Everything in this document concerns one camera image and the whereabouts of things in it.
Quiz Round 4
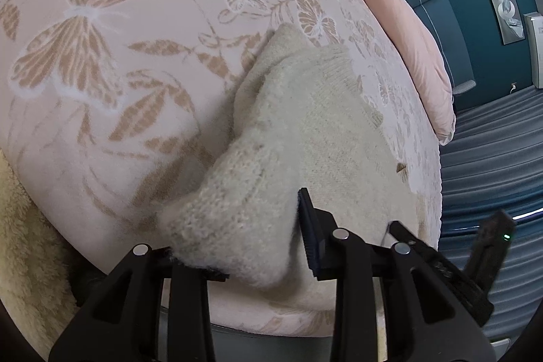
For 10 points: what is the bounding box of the pink folded duvet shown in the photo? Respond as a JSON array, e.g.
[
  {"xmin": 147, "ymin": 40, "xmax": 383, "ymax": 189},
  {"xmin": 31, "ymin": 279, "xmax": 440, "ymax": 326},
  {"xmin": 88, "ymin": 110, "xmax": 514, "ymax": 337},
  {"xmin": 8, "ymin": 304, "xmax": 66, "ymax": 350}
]
[{"xmin": 363, "ymin": 0, "xmax": 455, "ymax": 145}]

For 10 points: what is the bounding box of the white wall box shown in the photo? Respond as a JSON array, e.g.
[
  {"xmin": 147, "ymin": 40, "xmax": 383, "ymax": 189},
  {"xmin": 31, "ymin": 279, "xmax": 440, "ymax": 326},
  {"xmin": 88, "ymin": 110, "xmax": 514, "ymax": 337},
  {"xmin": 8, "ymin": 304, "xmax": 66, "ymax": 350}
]
[{"xmin": 524, "ymin": 12, "xmax": 543, "ymax": 89}]

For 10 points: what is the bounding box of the blue-grey curtain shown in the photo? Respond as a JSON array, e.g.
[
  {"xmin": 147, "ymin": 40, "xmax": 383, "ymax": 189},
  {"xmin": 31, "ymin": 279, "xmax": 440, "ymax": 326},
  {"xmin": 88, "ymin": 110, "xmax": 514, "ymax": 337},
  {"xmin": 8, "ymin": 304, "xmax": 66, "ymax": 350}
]
[{"xmin": 439, "ymin": 86, "xmax": 542, "ymax": 341}]

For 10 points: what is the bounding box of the cream fleece sleeve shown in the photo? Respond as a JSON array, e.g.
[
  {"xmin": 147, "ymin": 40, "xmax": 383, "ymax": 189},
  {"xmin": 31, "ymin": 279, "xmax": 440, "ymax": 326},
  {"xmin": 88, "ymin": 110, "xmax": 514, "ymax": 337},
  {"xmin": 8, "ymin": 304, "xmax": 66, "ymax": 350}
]
[{"xmin": 1, "ymin": 157, "xmax": 77, "ymax": 359}]

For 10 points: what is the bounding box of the beige sweater with black hearts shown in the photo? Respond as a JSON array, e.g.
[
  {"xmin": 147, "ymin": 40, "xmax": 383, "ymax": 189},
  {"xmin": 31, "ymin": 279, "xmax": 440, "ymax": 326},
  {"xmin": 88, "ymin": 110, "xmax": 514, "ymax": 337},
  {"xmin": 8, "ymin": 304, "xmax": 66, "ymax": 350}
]
[{"xmin": 158, "ymin": 23, "xmax": 427, "ymax": 288}]

